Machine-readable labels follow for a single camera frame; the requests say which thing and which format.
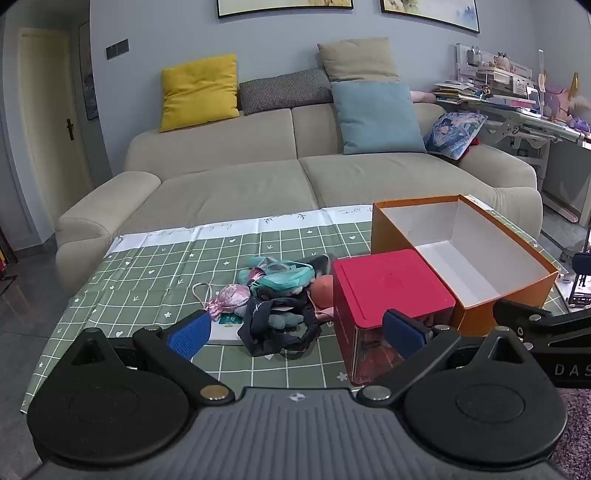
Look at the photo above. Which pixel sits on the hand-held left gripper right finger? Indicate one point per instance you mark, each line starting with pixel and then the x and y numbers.
pixel 401 334

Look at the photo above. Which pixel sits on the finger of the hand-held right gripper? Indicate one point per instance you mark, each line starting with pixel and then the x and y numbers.
pixel 535 318

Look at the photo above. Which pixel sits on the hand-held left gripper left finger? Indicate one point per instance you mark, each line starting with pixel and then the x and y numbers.
pixel 189 334

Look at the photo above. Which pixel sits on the white tissue packet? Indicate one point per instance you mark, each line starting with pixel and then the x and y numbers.
pixel 226 335

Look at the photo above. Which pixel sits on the pink tassel charm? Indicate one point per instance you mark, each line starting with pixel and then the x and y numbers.
pixel 231 297

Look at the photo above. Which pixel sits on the dark navy cloth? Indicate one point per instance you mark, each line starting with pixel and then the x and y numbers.
pixel 258 318

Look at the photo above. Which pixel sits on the peach soft ball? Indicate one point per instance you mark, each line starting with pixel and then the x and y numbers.
pixel 323 288

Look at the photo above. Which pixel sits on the orange cardboard box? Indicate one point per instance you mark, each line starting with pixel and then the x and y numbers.
pixel 461 258

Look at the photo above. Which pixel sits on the grey-blue plush toy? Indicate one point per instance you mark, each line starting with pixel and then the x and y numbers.
pixel 284 319

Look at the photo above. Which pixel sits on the grey face mask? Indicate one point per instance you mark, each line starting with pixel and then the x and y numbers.
pixel 323 264

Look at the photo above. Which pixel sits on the teal plush backpack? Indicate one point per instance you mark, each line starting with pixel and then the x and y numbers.
pixel 286 277

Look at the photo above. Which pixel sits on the red lidded container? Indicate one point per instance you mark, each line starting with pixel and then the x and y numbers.
pixel 388 286

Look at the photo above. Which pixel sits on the purple shaggy rug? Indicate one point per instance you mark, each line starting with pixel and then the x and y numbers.
pixel 575 434

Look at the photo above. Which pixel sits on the green checked tablecloth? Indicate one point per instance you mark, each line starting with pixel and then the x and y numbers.
pixel 138 277

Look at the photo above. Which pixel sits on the beige sofa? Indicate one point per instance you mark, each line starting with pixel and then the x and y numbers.
pixel 231 184

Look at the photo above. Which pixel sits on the white desk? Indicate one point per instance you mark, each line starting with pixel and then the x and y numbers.
pixel 531 124

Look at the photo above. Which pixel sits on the printed cartoon cushion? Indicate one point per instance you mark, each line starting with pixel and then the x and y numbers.
pixel 455 134

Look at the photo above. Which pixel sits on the blue cushion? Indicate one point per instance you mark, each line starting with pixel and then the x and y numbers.
pixel 376 117

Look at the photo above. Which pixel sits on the purple plush toy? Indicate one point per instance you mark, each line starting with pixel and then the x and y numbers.
pixel 561 99

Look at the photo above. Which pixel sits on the pink plush toy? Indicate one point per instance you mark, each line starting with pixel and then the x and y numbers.
pixel 422 97

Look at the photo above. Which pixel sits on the pile of books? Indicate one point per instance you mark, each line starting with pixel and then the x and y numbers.
pixel 455 90

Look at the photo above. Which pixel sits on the yellow cushion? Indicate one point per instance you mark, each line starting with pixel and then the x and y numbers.
pixel 198 92

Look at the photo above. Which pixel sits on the white desk shelf organizer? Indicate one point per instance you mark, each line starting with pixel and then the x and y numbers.
pixel 494 69

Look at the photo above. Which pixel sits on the cream door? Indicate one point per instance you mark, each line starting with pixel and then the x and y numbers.
pixel 51 115

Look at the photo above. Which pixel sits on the grey checked cushion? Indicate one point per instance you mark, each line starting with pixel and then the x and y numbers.
pixel 286 92

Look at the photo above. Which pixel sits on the beige cushion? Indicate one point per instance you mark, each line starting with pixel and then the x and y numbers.
pixel 358 60

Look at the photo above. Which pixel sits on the framed landscape painting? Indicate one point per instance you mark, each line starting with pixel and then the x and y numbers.
pixel 429 11

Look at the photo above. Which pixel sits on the wide framed painting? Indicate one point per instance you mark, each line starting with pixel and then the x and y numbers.
pixel 286 7

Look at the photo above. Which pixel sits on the dark wall switch panel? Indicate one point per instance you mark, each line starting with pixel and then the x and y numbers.
pixel 117 49

